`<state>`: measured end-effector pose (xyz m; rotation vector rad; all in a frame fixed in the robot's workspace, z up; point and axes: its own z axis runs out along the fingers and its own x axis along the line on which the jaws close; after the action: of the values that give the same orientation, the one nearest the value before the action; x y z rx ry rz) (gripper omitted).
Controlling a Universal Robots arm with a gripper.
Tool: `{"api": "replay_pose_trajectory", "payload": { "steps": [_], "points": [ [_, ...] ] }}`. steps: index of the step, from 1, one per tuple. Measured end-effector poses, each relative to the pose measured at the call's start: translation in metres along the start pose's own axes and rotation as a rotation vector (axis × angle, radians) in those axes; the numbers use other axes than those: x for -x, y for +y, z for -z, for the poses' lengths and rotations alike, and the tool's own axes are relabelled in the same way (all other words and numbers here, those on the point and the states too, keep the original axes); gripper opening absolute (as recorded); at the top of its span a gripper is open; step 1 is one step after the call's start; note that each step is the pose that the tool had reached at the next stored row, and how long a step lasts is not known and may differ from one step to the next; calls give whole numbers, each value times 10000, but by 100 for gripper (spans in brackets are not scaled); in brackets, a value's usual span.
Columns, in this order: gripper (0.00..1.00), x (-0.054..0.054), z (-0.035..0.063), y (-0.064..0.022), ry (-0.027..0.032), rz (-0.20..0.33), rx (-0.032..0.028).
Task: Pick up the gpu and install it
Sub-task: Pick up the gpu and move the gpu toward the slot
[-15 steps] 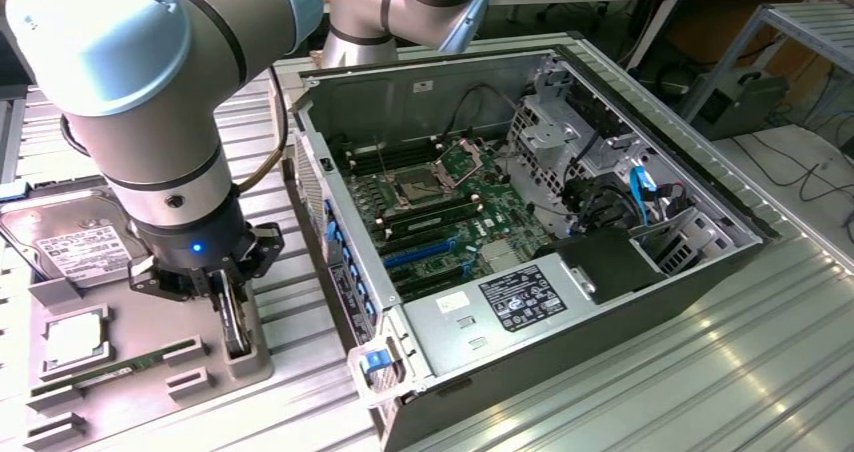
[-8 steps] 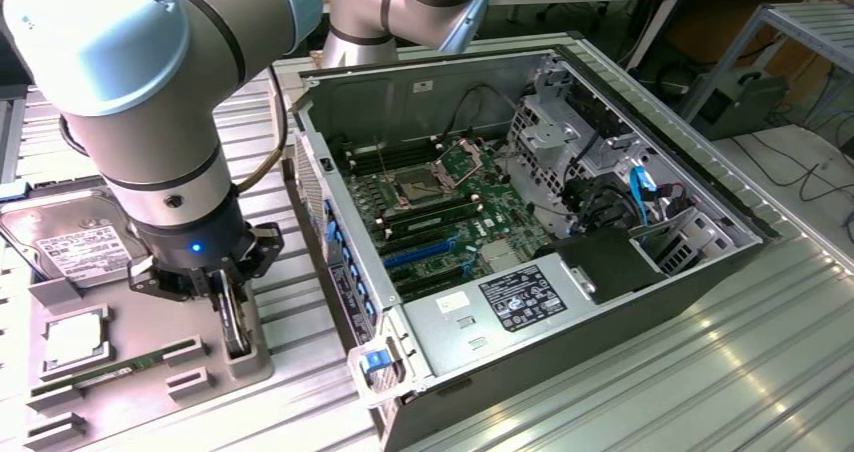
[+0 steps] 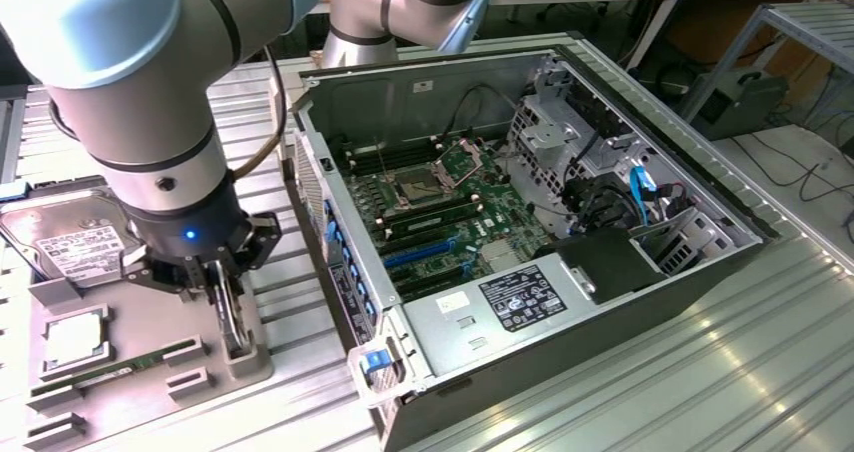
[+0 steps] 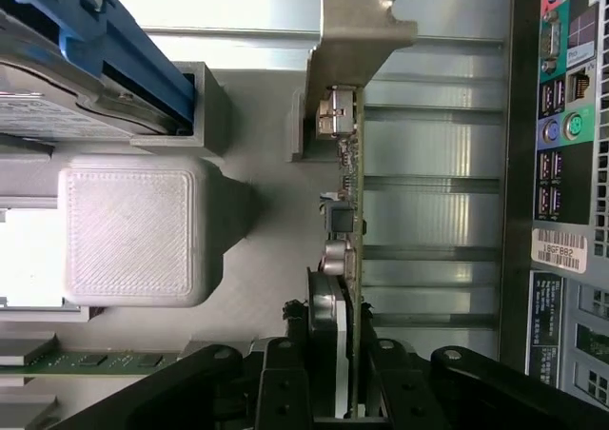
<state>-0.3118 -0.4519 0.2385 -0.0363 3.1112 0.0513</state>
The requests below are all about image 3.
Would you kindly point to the low metal disk bay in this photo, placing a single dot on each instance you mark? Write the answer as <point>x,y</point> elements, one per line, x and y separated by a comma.
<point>694,242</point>

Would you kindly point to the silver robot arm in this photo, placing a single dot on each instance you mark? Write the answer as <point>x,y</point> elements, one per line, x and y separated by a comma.
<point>133,122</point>

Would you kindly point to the tall metal disk bay cage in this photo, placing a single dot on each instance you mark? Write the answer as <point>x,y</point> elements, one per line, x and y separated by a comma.
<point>547,172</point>

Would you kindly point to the open grey PC case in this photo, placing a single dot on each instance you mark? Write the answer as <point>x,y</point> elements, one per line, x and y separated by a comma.
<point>373,92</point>

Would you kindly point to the black expansion slot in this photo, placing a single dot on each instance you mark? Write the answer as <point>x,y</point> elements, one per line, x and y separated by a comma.
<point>413,239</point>
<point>427,274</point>

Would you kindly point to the silver CPU chip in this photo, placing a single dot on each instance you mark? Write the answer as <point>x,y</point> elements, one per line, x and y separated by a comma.
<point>73,337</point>

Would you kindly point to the graphics card with metal bracket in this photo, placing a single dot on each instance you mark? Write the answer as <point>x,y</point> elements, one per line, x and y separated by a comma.
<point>233,322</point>

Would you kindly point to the grey power supply unit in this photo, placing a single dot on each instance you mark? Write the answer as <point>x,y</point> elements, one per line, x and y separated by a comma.
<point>460,322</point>

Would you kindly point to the black RAM slot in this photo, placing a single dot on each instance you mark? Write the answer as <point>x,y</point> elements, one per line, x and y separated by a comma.
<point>373,166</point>
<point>407,151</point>

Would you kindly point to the installed RAM stick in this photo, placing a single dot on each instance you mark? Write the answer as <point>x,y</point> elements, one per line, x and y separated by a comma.
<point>427,223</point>

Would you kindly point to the green loose RAM stick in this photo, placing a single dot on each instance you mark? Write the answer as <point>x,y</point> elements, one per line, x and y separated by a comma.
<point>113,369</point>

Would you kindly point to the silver hard disk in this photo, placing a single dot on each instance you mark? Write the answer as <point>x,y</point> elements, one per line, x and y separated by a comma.
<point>60,232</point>

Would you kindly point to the blue disk caddy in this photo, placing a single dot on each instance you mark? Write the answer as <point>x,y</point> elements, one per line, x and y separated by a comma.
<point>13,190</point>

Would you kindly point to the green motherboard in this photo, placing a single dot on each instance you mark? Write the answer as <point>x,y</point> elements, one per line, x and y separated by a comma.
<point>494,212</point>

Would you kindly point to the metal socket cover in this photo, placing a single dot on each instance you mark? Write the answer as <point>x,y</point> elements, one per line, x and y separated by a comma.
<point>467,164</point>

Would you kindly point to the blue expansion slot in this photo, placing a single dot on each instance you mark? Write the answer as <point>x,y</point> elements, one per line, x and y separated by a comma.
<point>420,254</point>

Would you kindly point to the silver chipset heat sink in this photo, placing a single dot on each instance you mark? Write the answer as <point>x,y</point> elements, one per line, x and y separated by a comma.
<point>502,254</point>

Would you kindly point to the CPU socket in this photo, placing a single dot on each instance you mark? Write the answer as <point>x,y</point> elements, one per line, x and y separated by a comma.
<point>416,187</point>

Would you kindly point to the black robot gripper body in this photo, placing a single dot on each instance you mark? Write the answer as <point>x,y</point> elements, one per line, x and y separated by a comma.
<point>187,222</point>

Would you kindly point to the slatted metal side table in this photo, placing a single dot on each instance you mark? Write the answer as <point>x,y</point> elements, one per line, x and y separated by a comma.
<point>814,27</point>

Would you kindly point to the blue slot retention clip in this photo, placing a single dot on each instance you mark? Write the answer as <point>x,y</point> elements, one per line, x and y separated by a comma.
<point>353,273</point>
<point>328,219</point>
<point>364,294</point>
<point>371,314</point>

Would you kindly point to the grey parts rack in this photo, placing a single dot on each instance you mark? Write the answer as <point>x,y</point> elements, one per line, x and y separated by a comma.
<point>147,332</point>

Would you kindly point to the blue case release latch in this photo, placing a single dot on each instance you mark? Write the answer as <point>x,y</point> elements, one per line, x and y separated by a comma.
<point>375,361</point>

